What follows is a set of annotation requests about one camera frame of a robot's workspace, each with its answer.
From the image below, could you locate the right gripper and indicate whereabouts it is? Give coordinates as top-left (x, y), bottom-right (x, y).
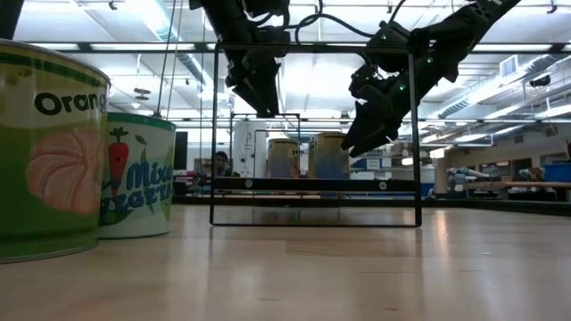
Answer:
top-left (341, 63), bottom-right (418, 159)

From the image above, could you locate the black aluminium rig frame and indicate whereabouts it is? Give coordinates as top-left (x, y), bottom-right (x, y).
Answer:
top-left (171, 193), bottom-right (571, 218)

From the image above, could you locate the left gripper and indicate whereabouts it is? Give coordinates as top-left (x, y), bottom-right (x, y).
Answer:
top-left (224, 47), bottom-right (284, 119)

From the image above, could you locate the white equipment cabinet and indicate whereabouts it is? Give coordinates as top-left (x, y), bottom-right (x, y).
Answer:
top-left (232, 119), bottom-right (269, 179)

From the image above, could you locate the person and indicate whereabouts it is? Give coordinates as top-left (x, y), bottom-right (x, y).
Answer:
top-left (211, 150), bottom-right (234, 177)

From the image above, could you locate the orange labelled green tin can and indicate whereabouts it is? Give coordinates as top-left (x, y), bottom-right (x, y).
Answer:
top-left (0, 38), bottom-right (112, 265)

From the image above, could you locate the grey ceiling air duct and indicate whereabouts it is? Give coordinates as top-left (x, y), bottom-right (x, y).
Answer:
top-left (436, 53), bottom-right (571, 121)

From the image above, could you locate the wooden workbench with dark frame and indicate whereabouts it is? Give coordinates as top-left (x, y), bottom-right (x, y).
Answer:
top-left (445, 179), bottom-right (571, 202)

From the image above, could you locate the black monitor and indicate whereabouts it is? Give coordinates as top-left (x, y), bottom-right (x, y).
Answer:
top-left (173, 130), bottom-right (190, 171)

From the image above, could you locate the blue plastic tub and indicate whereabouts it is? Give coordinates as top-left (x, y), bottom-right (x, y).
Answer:
top-left (542, 161), bottom-right (571, 183)

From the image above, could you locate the peas labelled tin can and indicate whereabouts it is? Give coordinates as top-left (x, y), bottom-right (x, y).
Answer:
top-left (266, 137), bottom-right (302, 179)
top-left (313, 131), bottom-right (352, 180)

